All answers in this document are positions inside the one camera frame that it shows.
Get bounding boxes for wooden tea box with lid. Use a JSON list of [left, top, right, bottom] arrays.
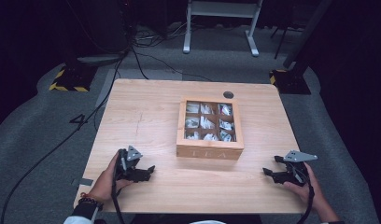
[[176, 96, 245, 161]]

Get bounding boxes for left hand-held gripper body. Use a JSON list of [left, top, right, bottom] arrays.
[[115, 145, 144, 182]]

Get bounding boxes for striped black stand base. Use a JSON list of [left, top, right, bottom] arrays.
[[49, 63, 98, 93], [269, 68, 312, 95]]

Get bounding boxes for dark bead bracelet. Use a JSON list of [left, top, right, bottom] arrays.
[[78, 192, 105, 212]]

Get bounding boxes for thin black floor cable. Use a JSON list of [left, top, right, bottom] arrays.
[[130, 46, 213, 83]]

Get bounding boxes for left hand-held gripper cable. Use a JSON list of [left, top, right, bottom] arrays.
[[110, 174, 127, 224]]

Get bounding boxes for person's right hand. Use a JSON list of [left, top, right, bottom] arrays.
[[283, 161, 329, 213]]

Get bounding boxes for white metal stand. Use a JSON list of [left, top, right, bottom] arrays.
[[182, 0, 264, 58]]

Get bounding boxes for wooden compartment box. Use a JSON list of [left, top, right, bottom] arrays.
[[184, 102, 235, 143]]

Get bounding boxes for black tripod legs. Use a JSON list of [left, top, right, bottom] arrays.
[[270, 23, 305, 61]]

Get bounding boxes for tangle of floor cables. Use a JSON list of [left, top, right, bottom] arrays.
[[132, 21, 191, 49]]

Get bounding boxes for long black floor cable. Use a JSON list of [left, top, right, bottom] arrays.
[[0, 50, 131, 224]]

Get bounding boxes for right hand-held gripper cable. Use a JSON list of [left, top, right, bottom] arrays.
[[295, 181, 316, 224]]

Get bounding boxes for black upright column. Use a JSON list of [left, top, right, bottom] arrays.
[[65, 0, 138, 68]]

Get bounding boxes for grey tape strip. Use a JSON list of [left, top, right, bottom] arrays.
[[71, 177, 94, 188]]

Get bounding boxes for dark slanted stand post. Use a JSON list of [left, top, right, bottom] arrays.
[[282, 0, 333, 71]]

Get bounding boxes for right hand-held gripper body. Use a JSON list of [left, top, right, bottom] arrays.
[[282, 149, 319, 188]]

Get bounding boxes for hand-held gripper cable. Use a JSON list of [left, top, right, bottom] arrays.
[[295, 181, 316, 224], [110, 174, 127, 224]]

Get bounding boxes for person's left hand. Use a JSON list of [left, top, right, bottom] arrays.
[[90, 151, 134, 202]]

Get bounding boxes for grey round stand base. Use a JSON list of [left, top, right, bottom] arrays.
[[76, 52, 128, 67]]

